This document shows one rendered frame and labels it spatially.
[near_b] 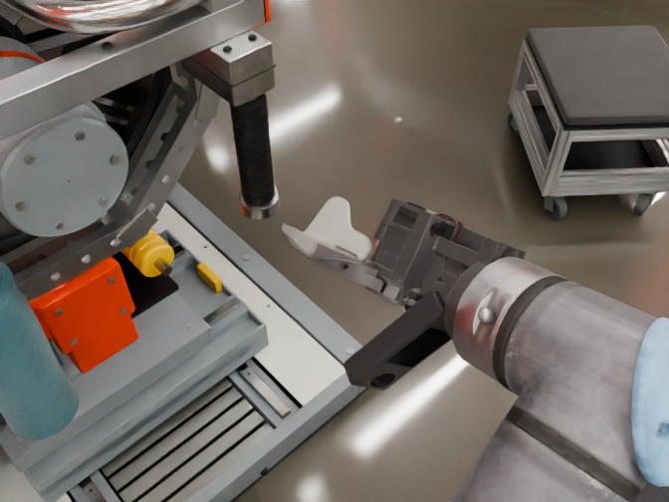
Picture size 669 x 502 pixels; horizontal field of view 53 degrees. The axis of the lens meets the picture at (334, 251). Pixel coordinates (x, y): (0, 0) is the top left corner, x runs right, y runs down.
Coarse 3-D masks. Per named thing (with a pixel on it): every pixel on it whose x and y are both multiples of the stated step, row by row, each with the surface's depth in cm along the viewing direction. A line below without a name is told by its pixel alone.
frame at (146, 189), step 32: (192, 96) 89; (160, 128) 92; (192, 128) 90; (160, 160) 90; (128, 192) 95; (160, 192) 93; (96, 224) 94; (128, 224) 92; (32, 256) 89; (64, 256) 88; (96, 256) 91; (32, 288) 87
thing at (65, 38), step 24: (0, 24) 78; (48, 48) 81; (72, 48) 104; (120, 96) 97; (144, 96) 94; (120, 120) 94; (144, 120) 95; (0, 216) 93; (0, 240) 90; (24, 240) 92
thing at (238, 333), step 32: (192, 256) 148; (192, 288) 145; (224, 288) 143; (224, 320) 137; (256, 320) 138; (224, 352) 132; (256, 352) 140; (160, 384) 129; (192, 384) 130; (128, 416) 125; (160, 416) 128; (64, 448) 121; (96, 448) 120; (32, 480) 114; (64, 480) 118
